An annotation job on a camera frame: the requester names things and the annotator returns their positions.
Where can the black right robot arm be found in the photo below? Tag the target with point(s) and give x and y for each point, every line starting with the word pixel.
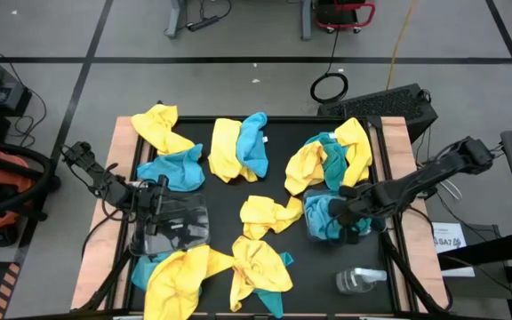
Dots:
pixel 416 180

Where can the yellow microfiber towel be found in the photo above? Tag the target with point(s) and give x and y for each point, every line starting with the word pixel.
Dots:
pixel 180 284
pixel 258 266
pixel 158 129
pixel 356 142
pixel 225 151
pixel 265 215
pixel 305 169

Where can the light blue microfiber towel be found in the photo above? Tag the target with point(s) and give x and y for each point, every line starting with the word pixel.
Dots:
pixel 318 213
pixel 253 151
pixel 142 273
pixel 176 171

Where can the clear spray bottle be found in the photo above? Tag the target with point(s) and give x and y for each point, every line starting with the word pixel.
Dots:
pixel 354 281

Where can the red utility cart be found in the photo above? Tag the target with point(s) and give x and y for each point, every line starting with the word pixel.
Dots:
pixel 345 13

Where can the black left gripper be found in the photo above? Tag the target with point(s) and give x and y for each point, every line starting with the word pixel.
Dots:
pixel 160 195

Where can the white paper sheet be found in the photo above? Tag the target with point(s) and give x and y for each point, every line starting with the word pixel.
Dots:
pixel 447 235

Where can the black power strip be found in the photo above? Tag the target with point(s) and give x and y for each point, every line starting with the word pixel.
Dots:
pixel 202 23

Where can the black metal beam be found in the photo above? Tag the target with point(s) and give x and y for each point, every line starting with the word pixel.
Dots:
pixel 496 251

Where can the teal microfiber towel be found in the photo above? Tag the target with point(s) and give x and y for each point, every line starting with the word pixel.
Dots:
pixel 336 164
pixel 274 302

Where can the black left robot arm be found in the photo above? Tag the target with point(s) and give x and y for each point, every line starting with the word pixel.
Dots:
pixel 116 191

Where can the grey desk leg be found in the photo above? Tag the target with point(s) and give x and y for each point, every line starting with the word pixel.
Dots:
pixel 306 22
pixel 176 18

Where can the clear plastic basket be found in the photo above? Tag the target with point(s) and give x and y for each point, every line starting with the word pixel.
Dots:
pixel 189 209
pixel 308 237

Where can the orange shop vacuum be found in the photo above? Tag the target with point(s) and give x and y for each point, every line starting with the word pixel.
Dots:
pixel 11 173

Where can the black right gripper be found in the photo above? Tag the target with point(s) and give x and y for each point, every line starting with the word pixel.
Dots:
pixel 358 197

